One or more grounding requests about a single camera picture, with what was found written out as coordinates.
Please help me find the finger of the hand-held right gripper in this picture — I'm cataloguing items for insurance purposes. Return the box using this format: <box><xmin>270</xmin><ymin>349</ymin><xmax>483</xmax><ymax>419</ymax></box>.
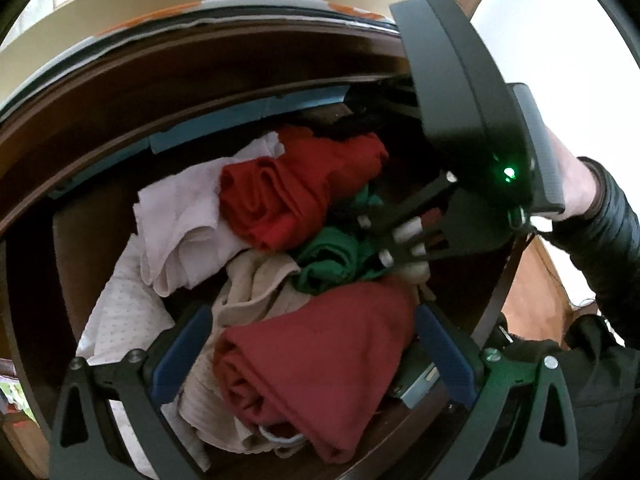
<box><xmin>379</xmin><ymin>220</ymin><xmax>449</xmax><ymax>281</ymax></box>
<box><xmin>357</xmin><ymin>172</ymin><xmax>458</xmax><ymax>231</ymax></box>

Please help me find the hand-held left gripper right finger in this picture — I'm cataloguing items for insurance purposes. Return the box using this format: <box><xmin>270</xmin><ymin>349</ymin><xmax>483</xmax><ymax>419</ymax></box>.
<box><xmin>414</xmin><ymin>304</ymin><xmax>581</xmax><ymax>480</ymax></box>

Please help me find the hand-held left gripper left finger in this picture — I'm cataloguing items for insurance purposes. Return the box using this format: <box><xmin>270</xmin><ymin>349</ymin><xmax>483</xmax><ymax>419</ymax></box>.
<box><xmin>50</xmin><ymin>304</ymin><xmax>216</xmax><ymax>480</ymax></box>

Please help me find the white dotted underwear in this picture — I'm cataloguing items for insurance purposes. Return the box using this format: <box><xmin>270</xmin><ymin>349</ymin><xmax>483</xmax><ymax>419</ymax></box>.
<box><xmin>75</xmin><ymin>232</ymin><xmax>211</xmax><ymax>480</ymax></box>

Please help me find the green underwear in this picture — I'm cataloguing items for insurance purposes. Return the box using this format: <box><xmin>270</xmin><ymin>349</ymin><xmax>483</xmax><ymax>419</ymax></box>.
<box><xmin>292</xmin><ymin>185</ymin><xmax>397</xmax><ymax>297</ymax></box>

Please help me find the beige underwear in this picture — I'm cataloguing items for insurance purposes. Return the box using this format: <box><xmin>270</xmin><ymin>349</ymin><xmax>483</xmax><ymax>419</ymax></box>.
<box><xmin>177</xmin><ymin>249</ymin><xmax>314</xmax><ymax>454</ymax></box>

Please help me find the dark red underwear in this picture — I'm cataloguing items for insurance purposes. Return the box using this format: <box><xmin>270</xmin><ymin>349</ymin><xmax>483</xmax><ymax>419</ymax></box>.
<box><xmin>212</xmin><ymin>280</ymin><xmax>422</xmax><ymax>464</ymax></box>

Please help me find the bright red underwear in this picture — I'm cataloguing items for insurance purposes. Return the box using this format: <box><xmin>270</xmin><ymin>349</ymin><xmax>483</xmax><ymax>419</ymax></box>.
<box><xmin>219</xmin><ymin>127</ymin><xmax>390</xmax><ymax>252</ymax></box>

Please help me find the light pink underwear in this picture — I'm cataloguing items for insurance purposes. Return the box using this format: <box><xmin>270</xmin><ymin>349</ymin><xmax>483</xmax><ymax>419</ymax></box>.
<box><xmin>132</xmin><ymin>130</ymin><xmax>286</xmax><ymax>297</ymax></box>

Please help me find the person's right forearm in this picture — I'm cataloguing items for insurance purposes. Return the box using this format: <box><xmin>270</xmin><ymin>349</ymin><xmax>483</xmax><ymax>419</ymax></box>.
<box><xmin>550</xmin><ymin>157</ymin><xmax>640</xmax><ymax>321</ymax></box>

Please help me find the person's right hand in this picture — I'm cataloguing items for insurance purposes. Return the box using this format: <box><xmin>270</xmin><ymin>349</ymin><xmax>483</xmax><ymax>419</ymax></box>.
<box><xmin>543</xmin><ymin>126</ymin><xmax>600</xmax><ymax>219</ymax></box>

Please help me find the person's dark jacket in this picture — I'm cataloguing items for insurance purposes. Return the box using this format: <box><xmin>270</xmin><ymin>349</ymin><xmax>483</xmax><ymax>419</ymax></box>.
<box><xmin>495</xmin><ymin>310</ymin><xmax>640</xmax><ymax>480</ymax></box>

